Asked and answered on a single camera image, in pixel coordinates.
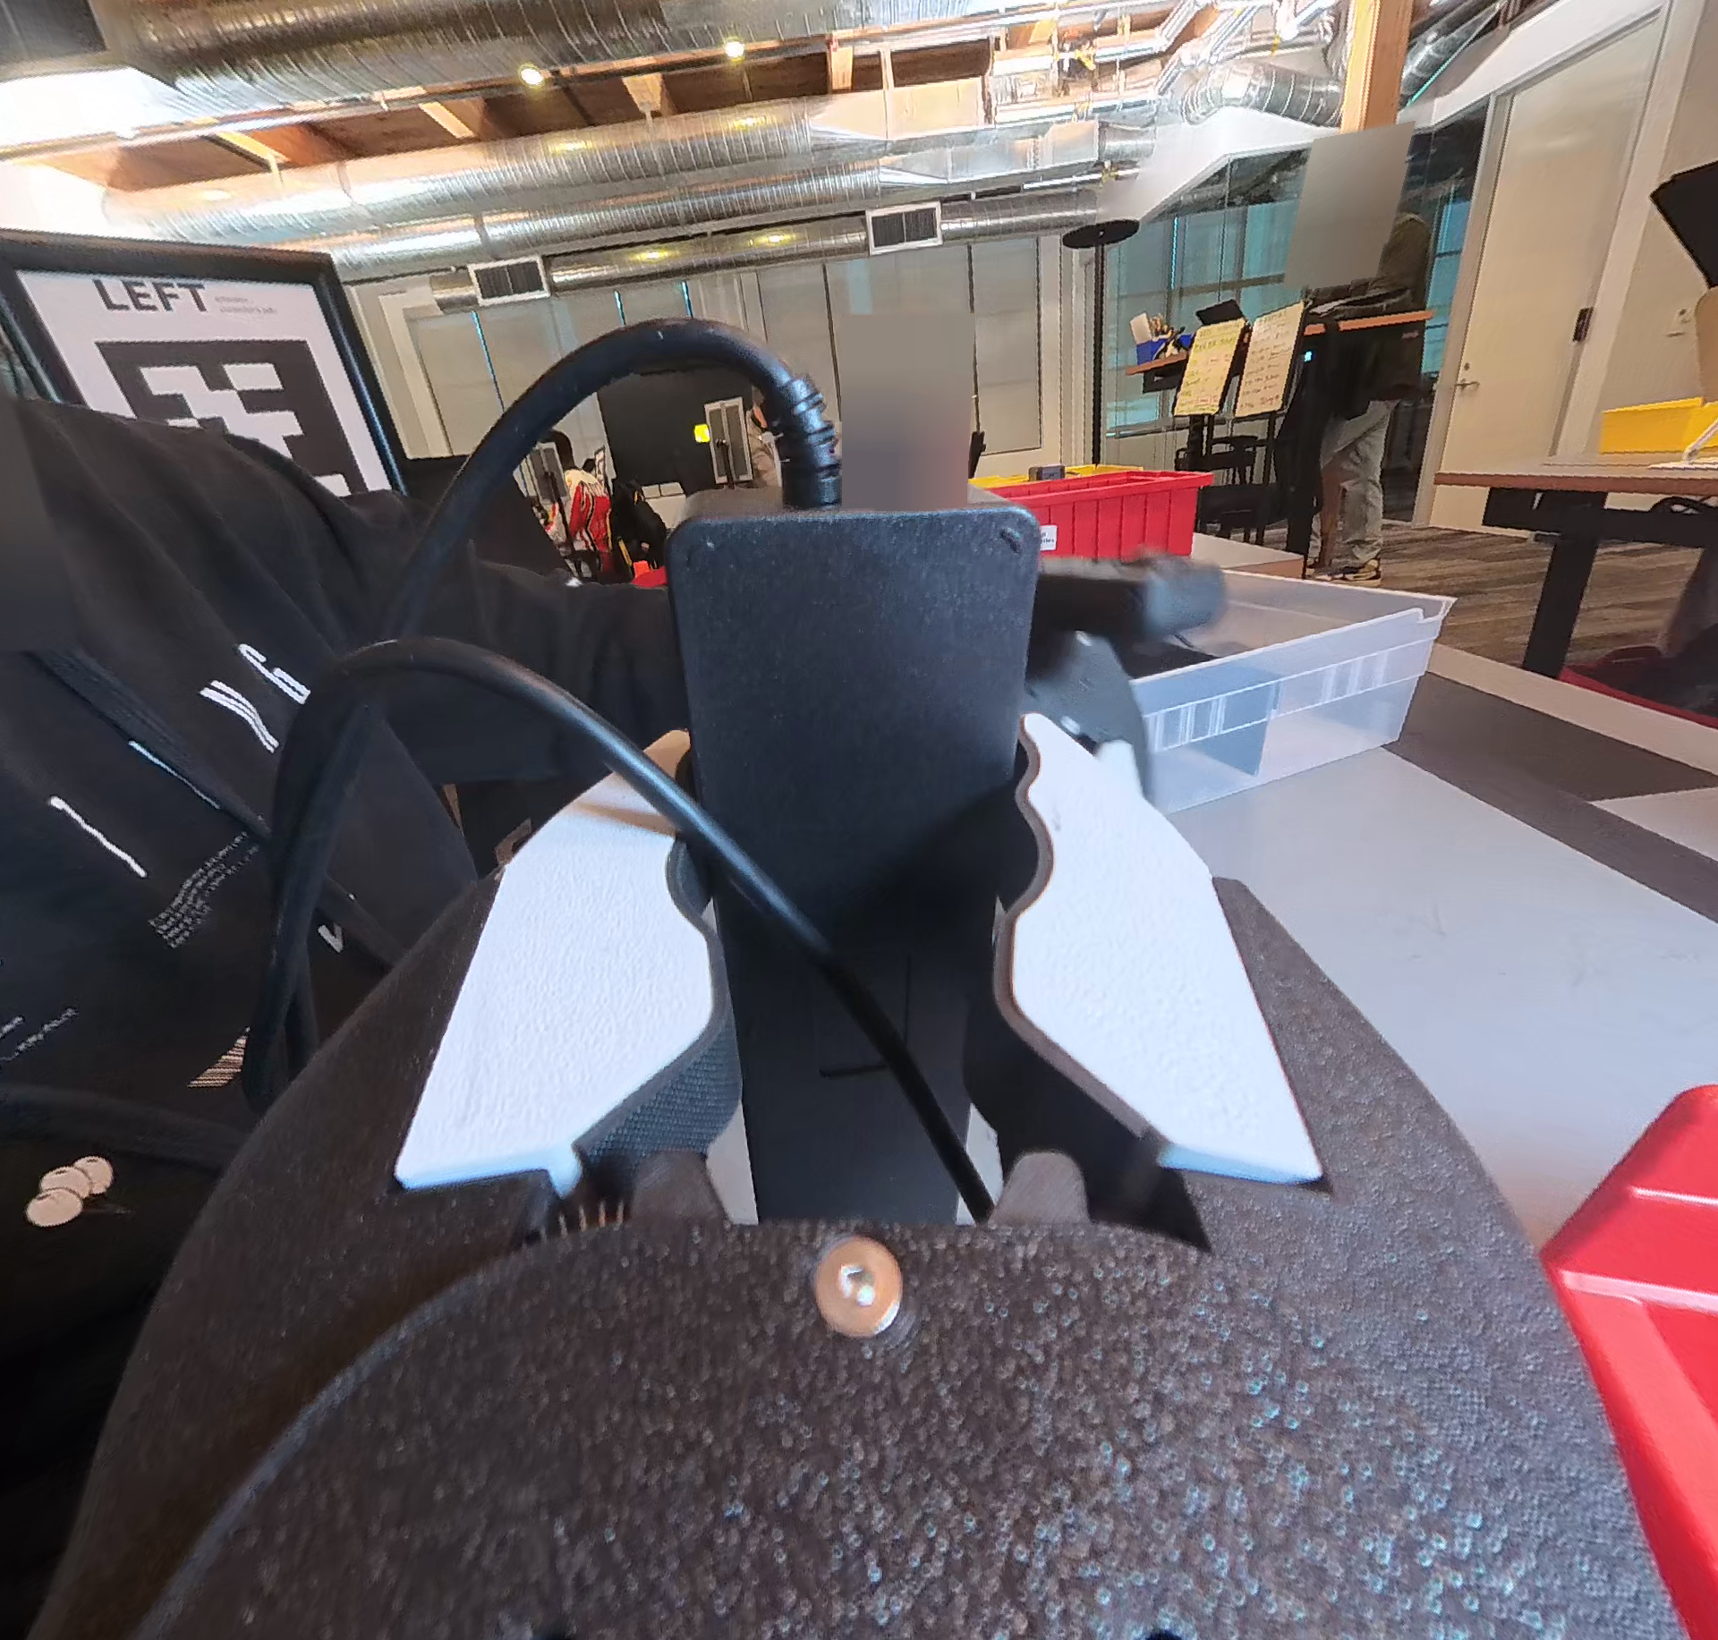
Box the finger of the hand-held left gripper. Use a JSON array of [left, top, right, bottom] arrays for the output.
[[1090, 711, 1155, 813]]

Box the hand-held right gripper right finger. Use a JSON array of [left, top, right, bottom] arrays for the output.
[[967, 713, 1328, 1254]]

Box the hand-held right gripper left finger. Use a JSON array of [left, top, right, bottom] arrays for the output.
[[394, 729, 743, 1224]]

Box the clear plastic bin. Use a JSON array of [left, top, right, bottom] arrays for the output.
[[1128, 573, 1458, 815]]

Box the black usb hub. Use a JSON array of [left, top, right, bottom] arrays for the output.
[[664, 483, 1048, 1225]]

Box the thin black usb plug cable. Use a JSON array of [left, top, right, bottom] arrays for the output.
[[323, 640, 1002, 1224]]

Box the long red tote white label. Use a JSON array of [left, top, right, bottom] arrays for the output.
[[973, 470, 1216, 560]]

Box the yellow paper easel board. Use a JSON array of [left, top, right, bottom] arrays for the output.
[[1174, 318, 1251, 418]]

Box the white paper easel board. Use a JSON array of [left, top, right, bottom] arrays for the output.
[[1234, 301, 1308, 420]]

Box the black floor lamp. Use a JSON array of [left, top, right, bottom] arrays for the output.
[[1063, 220, 1144, 466]]

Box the wooden standing desk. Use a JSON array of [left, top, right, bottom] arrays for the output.
[[1134, 309, 1437, 339]]

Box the black monitor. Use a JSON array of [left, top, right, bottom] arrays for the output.
[[597, 372, 760, 493]]

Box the person's black printed hoodie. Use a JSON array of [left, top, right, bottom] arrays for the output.
[[0, 391, 486, 1534]]

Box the dark red backpack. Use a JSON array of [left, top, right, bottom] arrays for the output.
[[1558, 644, 1718, 729]]

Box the white door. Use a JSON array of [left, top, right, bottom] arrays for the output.
[[1429, 15, 1669, 527]]

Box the yellow bin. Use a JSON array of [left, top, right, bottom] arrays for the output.
[[1600, 399, 1718, 452]]

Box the red open-front bin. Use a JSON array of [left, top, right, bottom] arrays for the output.
[[1542, 1082, 1718, 1640]]

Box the cardboard box with black flap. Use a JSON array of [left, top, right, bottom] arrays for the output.
[[1652, 170, 1718, 406]]

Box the framed black white marker sign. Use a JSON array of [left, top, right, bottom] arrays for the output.
[[0, 230, 411, 500]]

